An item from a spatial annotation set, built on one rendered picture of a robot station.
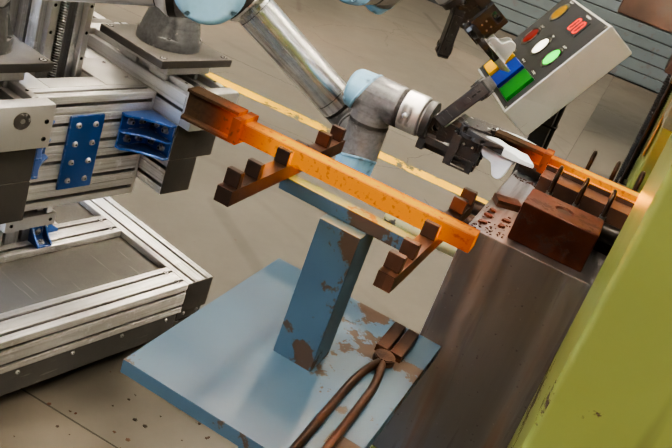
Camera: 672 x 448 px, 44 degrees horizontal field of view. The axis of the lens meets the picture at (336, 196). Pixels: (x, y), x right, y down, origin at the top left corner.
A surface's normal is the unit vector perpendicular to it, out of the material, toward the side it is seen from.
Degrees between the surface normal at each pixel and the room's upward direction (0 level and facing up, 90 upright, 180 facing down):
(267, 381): 0
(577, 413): 90
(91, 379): 0
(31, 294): 0
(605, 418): 90
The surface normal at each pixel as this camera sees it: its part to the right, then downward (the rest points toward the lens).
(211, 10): 0.18, 0.38
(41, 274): 0.31, -0.87
